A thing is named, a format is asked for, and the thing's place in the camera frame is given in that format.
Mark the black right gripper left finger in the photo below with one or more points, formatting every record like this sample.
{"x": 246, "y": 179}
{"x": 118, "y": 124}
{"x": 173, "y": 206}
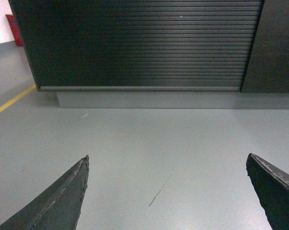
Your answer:
{"x": 56, "y": 208}

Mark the black slatted checkout counter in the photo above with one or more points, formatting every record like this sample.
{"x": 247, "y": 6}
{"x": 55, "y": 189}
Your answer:
{"x": 190, "y": 54}

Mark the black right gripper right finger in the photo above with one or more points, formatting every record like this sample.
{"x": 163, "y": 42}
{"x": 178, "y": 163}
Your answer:
{"x": 271, "y": 185}

